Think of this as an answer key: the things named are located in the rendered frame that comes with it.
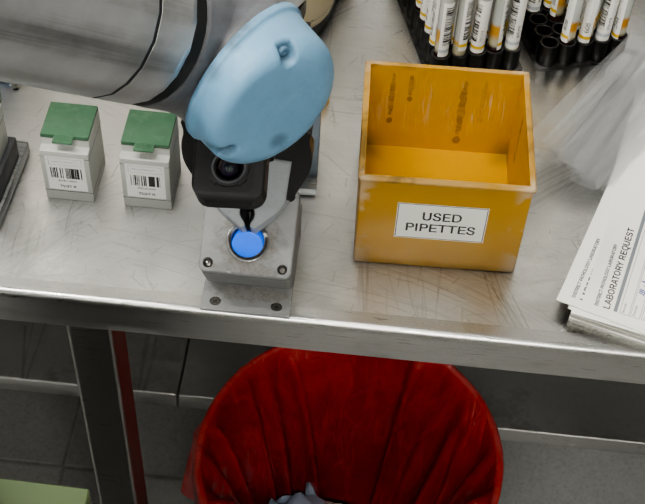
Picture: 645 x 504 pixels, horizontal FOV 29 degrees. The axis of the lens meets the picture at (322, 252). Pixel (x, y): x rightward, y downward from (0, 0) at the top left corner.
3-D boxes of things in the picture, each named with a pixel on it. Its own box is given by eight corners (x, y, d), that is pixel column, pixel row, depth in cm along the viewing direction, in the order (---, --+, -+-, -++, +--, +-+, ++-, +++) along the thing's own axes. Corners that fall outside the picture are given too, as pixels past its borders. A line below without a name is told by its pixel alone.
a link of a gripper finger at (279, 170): (297, 189, 97) (300, 100, 90) (289, 247, 93) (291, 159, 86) (257, 185, 97) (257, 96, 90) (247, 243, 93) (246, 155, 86)
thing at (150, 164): (124, 205, 104) (117, 148, 99) (135, 165, 107) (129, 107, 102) (172, 210, 104) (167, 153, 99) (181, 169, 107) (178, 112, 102)
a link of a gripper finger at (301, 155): (312, 189, 90) (316, 98, 84) (310, 204, 89) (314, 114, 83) (247, 182, 90) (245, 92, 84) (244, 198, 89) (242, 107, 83)
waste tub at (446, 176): (350, 263, 101) (358, 178, 93) (357, 146, 110) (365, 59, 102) (516, 275, 101) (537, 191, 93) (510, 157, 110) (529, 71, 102)
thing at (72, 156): (46, 198, 104) (36, 140, 99) (59, 157, 107) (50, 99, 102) (94, 202, 104) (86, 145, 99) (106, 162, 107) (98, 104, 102)
